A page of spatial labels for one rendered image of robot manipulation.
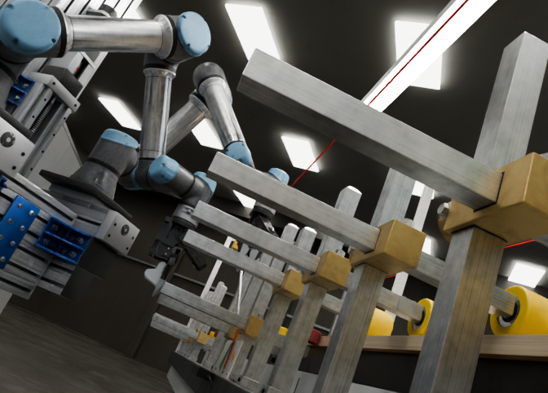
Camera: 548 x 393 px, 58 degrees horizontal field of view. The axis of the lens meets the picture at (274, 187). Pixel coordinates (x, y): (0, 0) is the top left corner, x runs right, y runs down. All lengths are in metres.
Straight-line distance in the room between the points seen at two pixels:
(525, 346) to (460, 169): 0.32
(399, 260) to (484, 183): 0.22
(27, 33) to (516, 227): 1.04
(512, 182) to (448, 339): 0.15
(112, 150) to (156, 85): 0.28
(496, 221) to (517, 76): 0.19
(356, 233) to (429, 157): 0.25
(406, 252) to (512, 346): 0.19
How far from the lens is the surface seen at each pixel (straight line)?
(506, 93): 0.59
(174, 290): 1.36
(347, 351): 0.69
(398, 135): 0.44
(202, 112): 1.84
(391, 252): 0.65
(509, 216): 0.47
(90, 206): 1.58
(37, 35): 1.23
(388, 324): 1.21
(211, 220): 0.88
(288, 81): 0.42
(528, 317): 0.77
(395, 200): 0.76
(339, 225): 0.67
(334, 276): 0.88
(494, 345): 0.77
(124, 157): 1.68
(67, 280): 1.50
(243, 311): 1.67
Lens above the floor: 0.72
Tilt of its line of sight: 21 degrees up
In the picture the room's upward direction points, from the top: 24 degrees clockwise
